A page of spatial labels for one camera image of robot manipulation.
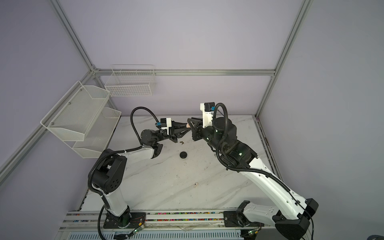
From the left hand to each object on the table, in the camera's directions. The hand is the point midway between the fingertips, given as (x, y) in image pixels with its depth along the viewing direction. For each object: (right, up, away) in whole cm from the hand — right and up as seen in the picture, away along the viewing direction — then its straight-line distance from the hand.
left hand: (191, 125), depth 69 cm
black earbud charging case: (-6, -19, +29) cm, 36 cm away
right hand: (-1, +3, -9) cm, 10 cm away
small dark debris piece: (-8, -11, +35) cm, 38 cm away
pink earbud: (+2, -34, +17) cm, 38 cm away
